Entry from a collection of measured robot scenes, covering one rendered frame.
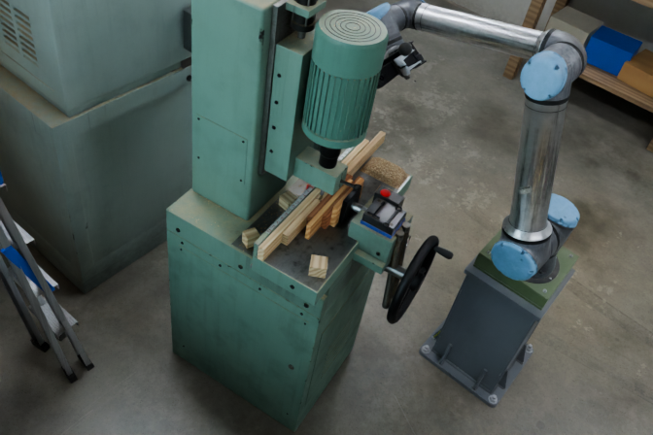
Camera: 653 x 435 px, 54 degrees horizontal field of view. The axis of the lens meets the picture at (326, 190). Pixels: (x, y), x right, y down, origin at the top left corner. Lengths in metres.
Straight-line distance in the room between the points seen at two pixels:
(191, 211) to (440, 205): 1.70
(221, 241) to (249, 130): 0.37
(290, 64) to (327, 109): 0.15
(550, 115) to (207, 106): 0.93
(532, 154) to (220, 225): 0.94
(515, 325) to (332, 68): 1.28
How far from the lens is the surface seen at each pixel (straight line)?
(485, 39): 2.02
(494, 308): 2.43
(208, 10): 1.66
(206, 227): 1.97
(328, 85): 1.56
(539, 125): 1.85
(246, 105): 1.72
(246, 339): 2.22
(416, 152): 3.67
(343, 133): 1.63
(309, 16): 1.58
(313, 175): 1.81
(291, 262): 1.77
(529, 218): 2.02
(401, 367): 2.72
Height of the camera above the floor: 2.25
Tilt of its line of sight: 43 degrees down
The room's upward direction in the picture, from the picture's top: 11 degrees clockwise
